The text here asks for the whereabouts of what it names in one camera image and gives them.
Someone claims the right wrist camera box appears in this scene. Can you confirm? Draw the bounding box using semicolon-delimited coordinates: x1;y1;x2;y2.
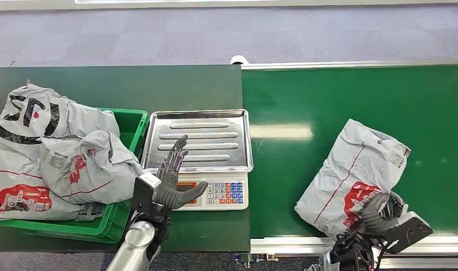
382;210;434;255

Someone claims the green plastic crate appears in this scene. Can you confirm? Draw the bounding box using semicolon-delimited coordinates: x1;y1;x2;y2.
0;107;150;244

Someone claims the small grey crumpled package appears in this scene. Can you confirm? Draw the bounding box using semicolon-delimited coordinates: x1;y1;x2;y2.
40;130;144;206

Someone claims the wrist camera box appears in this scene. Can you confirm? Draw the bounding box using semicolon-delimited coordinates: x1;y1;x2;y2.
131;172;163;217
382;210;434;255

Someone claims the green conveyor belt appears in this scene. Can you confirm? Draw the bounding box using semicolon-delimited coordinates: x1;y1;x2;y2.
242;64;458;239

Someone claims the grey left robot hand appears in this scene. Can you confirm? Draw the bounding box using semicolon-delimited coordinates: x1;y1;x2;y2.
152;134;209;211

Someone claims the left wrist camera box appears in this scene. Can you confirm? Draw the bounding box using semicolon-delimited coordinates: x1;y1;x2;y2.
131;172;163;217

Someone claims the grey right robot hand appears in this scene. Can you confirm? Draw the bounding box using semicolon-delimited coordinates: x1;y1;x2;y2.
357;191;408;234

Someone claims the grey package with black lettering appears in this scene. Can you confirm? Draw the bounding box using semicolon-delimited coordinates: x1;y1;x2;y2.
0;80;121;150

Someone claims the grey package with red line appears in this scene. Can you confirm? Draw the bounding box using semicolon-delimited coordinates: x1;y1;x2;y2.
294;119;412;240

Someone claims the silver conveyor frame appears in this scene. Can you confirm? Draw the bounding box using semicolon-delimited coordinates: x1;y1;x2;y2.
230;55;458;270

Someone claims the white electronic scale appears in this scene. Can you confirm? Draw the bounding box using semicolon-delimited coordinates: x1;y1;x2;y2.
137;170;249;212

